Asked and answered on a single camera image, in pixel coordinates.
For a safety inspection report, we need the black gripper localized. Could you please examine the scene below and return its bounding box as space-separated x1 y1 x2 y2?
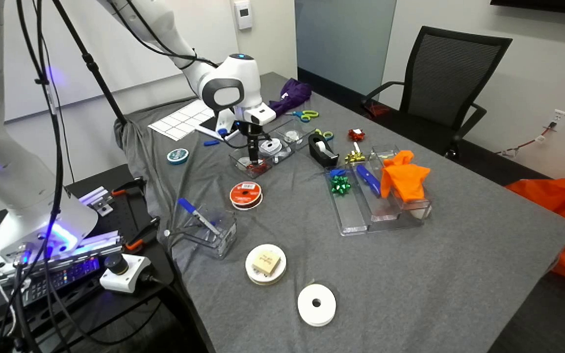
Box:
240 120 268 167

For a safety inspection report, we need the red ribbon bow with silver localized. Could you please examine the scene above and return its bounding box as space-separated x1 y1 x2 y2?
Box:
248 157 272 176

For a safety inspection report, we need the white ribbon spool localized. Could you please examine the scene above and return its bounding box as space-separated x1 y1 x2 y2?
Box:
260 135 295 165

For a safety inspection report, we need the clear container with spools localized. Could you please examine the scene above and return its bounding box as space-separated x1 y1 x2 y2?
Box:
228 125 311 176

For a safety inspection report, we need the green ribbon bow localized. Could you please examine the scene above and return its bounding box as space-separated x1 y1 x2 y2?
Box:
330 176 356 198

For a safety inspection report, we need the gold ribbon bow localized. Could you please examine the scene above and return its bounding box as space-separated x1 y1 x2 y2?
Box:
344 149 370 167

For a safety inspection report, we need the flat white box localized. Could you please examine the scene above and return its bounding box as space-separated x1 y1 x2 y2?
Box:
195 120 248 143

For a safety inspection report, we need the black tape dispenser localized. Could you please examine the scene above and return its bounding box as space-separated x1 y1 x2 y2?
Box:
307 131 342 171

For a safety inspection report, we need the purple cloth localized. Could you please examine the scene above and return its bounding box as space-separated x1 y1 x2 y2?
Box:
266 76 315 123

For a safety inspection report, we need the blue round lid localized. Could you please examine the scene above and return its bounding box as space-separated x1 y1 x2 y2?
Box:
166 145 191 167

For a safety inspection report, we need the blue pen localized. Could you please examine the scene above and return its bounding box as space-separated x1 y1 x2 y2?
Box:
177 196 223 235

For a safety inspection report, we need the white label sheet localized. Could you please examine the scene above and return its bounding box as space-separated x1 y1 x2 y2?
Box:
148 98 217 143

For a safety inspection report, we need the small clear plastic box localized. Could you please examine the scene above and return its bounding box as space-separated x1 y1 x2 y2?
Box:
175 206 240 261

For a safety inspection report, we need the bowl with yellow food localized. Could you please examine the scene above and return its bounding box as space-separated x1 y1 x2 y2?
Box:
244 243 289 286

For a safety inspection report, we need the narrow clear plastic tray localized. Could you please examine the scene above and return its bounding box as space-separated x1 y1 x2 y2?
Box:
325 165 372 239

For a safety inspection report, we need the wide clear plastic tray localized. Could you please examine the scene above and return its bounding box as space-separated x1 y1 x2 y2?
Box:
352 147 436 225

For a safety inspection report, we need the orange star-shaped toy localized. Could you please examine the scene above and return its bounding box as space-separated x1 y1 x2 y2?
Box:
380 149 434 204

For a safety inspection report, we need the white tape roll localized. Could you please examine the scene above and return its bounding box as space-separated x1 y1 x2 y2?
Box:
297 280 340 329

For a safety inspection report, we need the grey table cloth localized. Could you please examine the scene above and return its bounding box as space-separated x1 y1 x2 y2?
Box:
113 71 565 353

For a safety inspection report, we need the white box with black knob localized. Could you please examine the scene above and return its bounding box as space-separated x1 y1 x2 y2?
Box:
99 251 154 294

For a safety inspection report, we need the black tripod pole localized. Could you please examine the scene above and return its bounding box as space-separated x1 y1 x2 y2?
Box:
52 0 130 125

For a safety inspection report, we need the black mesh office chair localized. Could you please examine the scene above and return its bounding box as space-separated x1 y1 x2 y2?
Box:
360 25 515 159

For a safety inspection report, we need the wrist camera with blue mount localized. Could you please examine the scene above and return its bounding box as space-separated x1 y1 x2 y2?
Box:
213 122 240 143

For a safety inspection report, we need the white wall device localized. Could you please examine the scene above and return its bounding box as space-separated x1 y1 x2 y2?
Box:
232 0 256 31

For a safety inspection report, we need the black hanging cable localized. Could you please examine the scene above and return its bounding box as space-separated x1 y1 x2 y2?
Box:
7 0 75 353

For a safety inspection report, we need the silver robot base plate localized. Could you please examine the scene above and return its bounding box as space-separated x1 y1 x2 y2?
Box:
0 227 124 290

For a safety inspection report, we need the wall outlet cable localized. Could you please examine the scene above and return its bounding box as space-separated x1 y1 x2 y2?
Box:
497 120 560 159

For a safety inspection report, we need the black wall television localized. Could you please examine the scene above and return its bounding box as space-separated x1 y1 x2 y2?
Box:
489 0 565 18

